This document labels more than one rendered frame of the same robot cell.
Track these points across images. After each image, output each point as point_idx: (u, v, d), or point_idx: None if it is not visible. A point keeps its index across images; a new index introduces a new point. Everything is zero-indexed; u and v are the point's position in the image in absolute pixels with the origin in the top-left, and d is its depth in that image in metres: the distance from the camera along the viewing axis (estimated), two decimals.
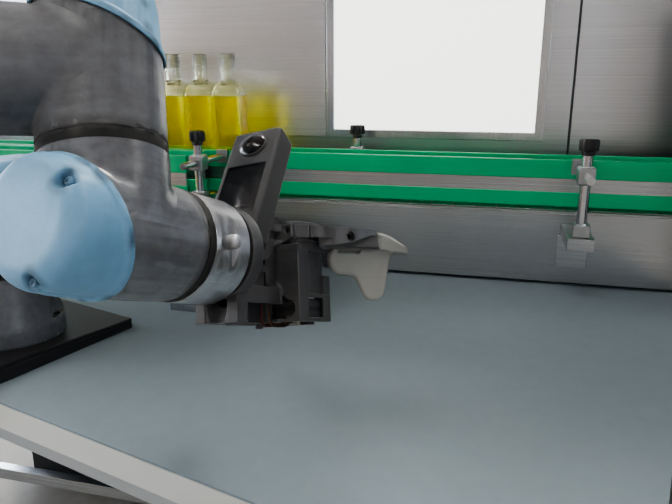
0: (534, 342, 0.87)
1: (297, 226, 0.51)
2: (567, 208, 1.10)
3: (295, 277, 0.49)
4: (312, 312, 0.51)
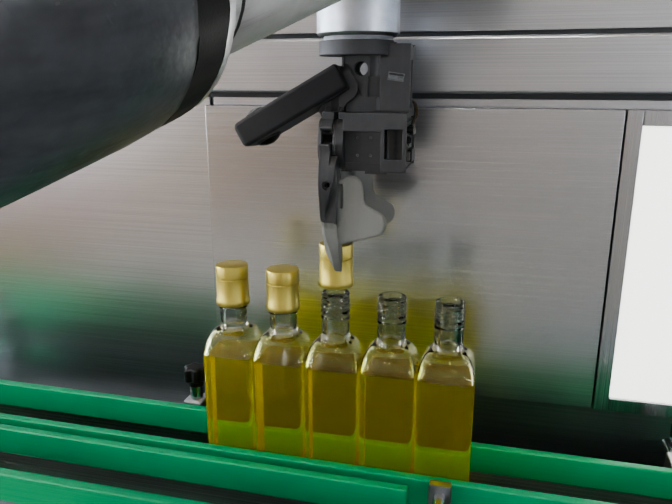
0: None
1: None
2: None
3: None
4: None
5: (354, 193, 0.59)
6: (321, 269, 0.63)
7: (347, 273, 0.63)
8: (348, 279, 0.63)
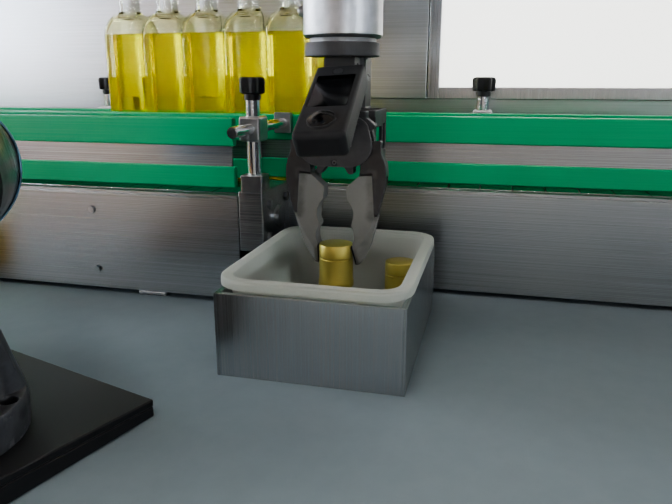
0: None
1: None
2: None
3: None
4: None
5: None
6: None
7: None
8: None
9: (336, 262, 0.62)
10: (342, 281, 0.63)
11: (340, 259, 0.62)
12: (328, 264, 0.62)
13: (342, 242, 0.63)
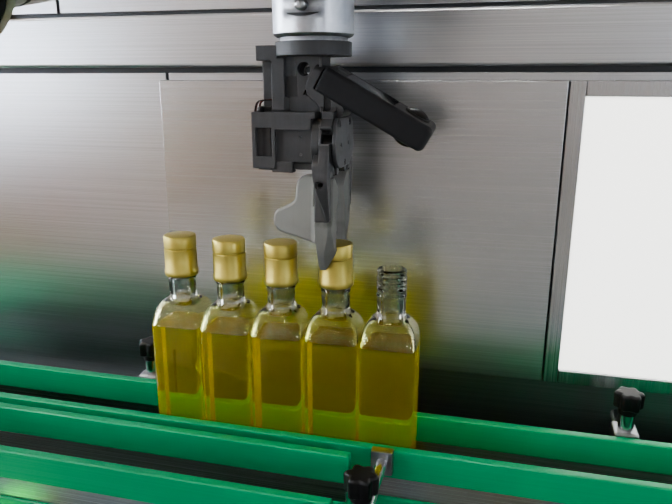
0: None
1: (331, 120, 0.57)
2: None
3: (287, 112, 0.58)
4: (260, 140, 0.59)
5: None
6: (265, 267, 0.65)
7: (291, 271, 0.64)
8: (292, 277, 0.65)
9: (352, 257, 0.64)
10: (351, 274, 0.65)
11: (352, 253, 0.64)
12: (351, 262, 0.63)
13: (337, 241, 0.64)
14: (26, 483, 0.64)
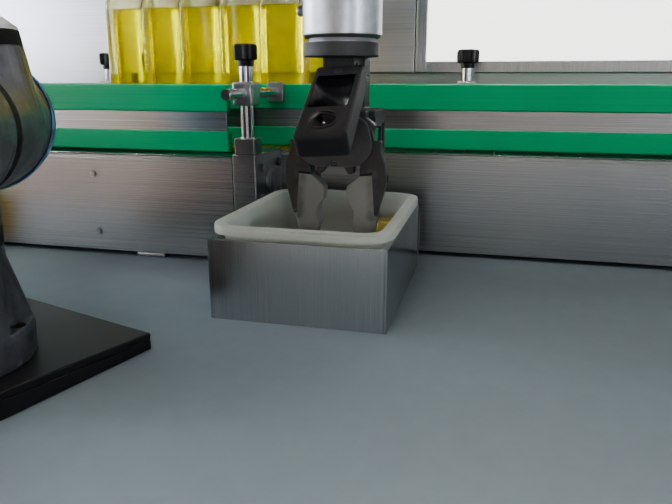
0: None
1: None
2: None
3: None
4: None
5: None
6: None
7: None
8: None
9: None
10: None
11: None
12: None
13: None
14: None
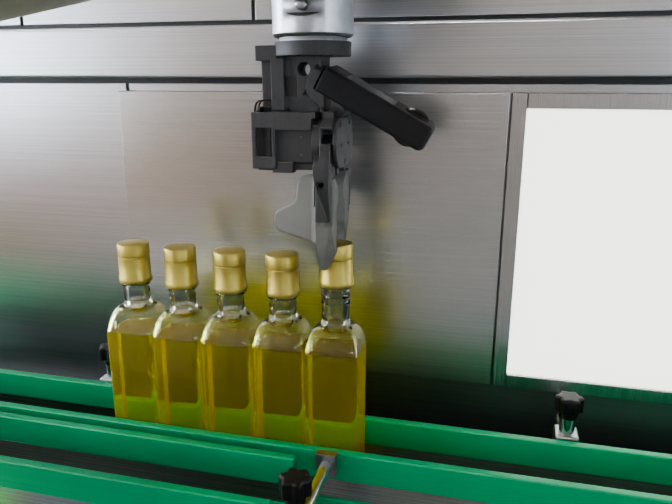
0: None
1: (331, 120, 0.57)
2: None
3: (287, 112, 0.58)
4: (260, 141, 0.59)
5: None
6: (214, 275, 0.66)
7: (239, 279, 0.66)
8: (240, 284, 0.66)
9: (298, 267, 0.66)
10: (298, 284, 0.67)
11: (298, 263, 0.66)
12: (296, 272, 0.65)
13: (283, 251, 0.66)
14: None
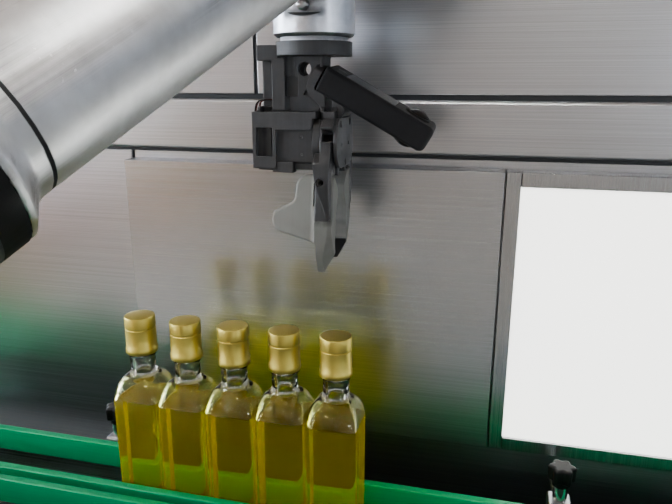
0: None
1: (332, 120, 0.57)
2: None
3: (288, 112, 0.58)
4: (261, 140, 0.59)
5: None
6: (218, 350, 0.68)
7: (242, 353, 0.68)
8: (243, 359, 0.68)
9: (300, 343, 0.68)
10: (299, 357, 0.69)
11: (299, 339, 0.68)
12: (298, 348, 0.67)
13: (285, 327, 0.68)
14: None
